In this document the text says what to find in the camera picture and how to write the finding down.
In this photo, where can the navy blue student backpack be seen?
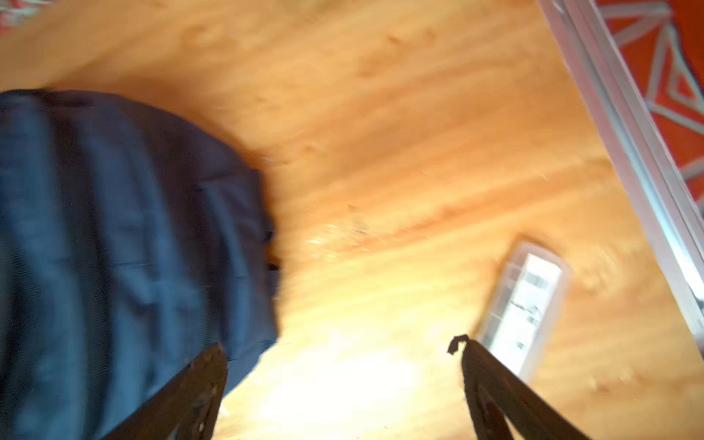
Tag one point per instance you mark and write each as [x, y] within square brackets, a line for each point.
[131, 241]

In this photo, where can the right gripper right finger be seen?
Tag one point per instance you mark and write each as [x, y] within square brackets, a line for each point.
[499, 402]

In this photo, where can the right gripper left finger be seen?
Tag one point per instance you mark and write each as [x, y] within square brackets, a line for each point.
[186, 407]

